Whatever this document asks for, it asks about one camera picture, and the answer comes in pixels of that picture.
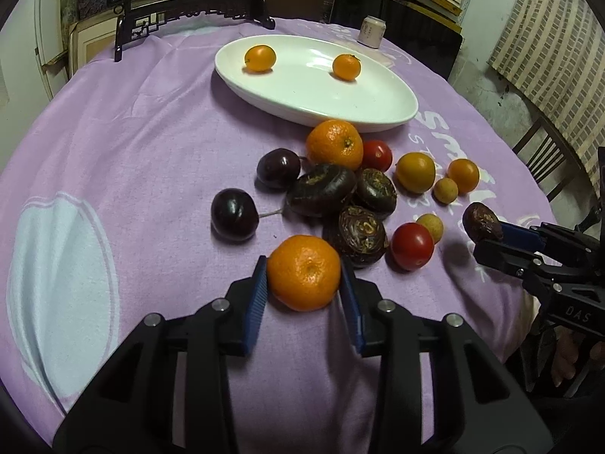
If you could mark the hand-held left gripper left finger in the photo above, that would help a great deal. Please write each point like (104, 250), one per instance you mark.
(255, 302)

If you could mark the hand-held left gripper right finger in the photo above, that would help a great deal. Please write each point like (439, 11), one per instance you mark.
(352, 307)

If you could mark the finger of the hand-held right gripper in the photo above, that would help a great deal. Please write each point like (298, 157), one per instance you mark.
(505, 257)
(520, 236)

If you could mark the dark water chestnut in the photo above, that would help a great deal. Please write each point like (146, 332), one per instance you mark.
(361, 236)
(481, 222)
(376, 192)
(321, 189)

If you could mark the large orange mandarin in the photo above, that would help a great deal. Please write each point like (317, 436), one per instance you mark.
(304, 280)
(334, 144)

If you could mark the tan longan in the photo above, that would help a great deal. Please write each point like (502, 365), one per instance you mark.
(430, 227)
(445, 190)

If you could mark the small smooth orange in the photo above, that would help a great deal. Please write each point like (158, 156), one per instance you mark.
(463, 175)
(260, 58)

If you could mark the red cherry tomato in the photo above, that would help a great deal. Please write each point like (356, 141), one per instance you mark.
(412, 246)
(376, 155)

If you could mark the dark purple plum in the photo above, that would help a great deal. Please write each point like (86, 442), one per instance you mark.
(234, 214)
(278, 169)

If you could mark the yellow orange round fruit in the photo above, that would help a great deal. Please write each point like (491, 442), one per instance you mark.
(415, 171)

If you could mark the white oval plate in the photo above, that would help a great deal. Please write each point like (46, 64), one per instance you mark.
(307, 87)

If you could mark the person's right hand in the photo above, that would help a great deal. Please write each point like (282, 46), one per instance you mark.
(565, 359)

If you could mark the wooden chair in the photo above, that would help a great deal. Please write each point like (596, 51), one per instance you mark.
(543, 151)

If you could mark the purple printed tablecloth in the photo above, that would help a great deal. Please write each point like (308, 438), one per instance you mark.
(142, 151)

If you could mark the tile patterned sheet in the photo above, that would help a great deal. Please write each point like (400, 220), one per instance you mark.
(553, 47)

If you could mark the black flat panel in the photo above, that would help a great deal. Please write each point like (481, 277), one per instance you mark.
(416, 28)

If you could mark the small orange with stem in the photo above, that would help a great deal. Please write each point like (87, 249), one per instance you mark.
(346, 67)

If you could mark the pale drink can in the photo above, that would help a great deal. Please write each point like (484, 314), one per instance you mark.
(372, 31)

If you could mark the round painted screen black stand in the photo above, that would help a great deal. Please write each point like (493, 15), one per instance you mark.
(189, 9)

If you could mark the wood framed white board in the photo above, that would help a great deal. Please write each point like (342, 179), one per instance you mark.
(90, 47)

